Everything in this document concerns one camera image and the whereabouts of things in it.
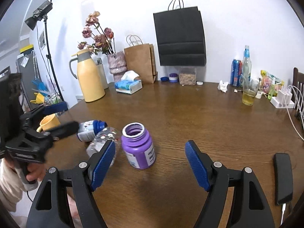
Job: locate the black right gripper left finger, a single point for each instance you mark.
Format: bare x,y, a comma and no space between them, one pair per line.
50,207

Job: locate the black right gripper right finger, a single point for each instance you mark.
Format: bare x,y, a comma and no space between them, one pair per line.
249,207

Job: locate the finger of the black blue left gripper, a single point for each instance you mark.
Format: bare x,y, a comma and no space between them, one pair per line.
63,131
32,118

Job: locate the purple bottle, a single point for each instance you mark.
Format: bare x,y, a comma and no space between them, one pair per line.
138,146

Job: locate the person's left hand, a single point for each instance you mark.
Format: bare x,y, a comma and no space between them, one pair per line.
36,171

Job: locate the blue capped white bottle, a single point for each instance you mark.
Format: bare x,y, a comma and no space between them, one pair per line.
88,130

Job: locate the yellow mug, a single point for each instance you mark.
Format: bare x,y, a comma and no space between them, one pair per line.
48,122

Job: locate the clear plastic water bottle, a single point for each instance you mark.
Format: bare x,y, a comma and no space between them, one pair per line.
108,133

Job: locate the black smartphone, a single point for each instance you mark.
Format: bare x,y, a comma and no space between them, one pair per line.
283,178

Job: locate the yellow thermos jug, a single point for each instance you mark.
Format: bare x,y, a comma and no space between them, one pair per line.
88,76

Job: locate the white slim thermos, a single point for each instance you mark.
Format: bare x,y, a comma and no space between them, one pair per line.
100,68

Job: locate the blue tissue box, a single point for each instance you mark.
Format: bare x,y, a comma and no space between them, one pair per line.
129,83

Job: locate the pink fuzzy flower vase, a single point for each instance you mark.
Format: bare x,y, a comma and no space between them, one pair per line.
117,65

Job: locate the dried pink flowers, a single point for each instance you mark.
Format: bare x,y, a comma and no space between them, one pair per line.
103,39

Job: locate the brown paper bag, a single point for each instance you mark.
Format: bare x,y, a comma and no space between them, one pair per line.
140,57

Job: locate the blue small lid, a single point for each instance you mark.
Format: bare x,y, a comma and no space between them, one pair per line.
164,79

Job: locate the white power strip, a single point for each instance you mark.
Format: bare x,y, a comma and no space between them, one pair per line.
283,100

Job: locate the small blue white jar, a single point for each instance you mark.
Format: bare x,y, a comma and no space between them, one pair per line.
173,78

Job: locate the dark wooden chair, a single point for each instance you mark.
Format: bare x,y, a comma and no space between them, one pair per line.
298,81

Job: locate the glass of yellow drink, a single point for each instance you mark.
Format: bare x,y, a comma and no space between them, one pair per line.
250,89

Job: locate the crumpled white tissue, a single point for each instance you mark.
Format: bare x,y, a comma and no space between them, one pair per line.
222,86

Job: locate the colourful snack packets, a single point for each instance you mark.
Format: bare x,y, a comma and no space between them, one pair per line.
270,84

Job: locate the clear jar of grains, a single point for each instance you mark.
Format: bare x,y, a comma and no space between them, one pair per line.
187,76

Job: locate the blue drink can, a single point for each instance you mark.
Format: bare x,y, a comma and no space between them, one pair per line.
236,73

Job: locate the white bottle cap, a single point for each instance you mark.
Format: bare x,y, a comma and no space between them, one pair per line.
199,83

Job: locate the black paper bag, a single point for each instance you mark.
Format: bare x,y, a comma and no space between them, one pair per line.
180,36

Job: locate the clear tall bottle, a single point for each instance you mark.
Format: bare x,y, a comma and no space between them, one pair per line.
246,66

